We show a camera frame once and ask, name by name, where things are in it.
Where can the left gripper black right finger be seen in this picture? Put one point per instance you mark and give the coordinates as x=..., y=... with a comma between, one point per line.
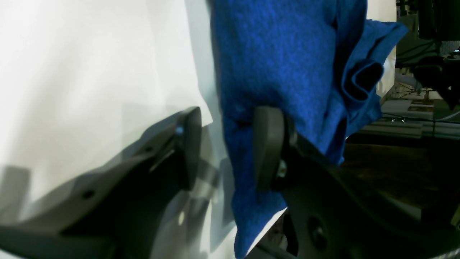
x=336, y=215

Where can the blue long-sleeve shirt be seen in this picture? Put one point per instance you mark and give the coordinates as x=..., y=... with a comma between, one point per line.
x=317, y=60

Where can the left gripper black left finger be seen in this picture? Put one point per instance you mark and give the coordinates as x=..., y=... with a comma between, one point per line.
x=118, y=213

